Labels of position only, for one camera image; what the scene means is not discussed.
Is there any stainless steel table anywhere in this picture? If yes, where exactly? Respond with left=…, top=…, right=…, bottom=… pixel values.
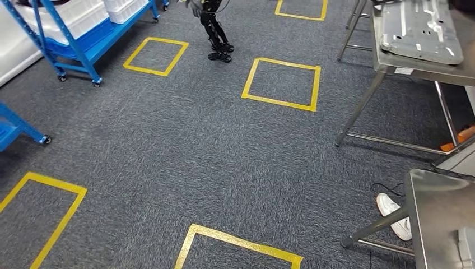
left=334, top=0, right=475, bottom=156
left=341, top=169, right=475, bottom=269

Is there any blue metal shelf rack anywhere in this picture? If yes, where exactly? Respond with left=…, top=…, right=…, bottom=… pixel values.
left=0, top=102, right=52, bottom=153
left=0, top=0, right=161, bottom=89

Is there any stamped aluminium panel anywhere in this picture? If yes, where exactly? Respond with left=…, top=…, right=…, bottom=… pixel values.
left=379, top=0, right=464, bottom=66
left=457, top=227, right=475, bottom=269

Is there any orange object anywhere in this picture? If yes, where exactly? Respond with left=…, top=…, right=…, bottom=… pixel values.
left=439, top=125, right=475, bottom=153

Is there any black humanoid robot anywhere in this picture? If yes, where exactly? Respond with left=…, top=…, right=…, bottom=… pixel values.
left=183, top=0, right=235, bottom=63

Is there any white plastic crate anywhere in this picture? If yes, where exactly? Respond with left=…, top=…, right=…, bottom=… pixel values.
left=103, top=0, right=150, bottom=25
left=15, top=0, right=109, bottom=44

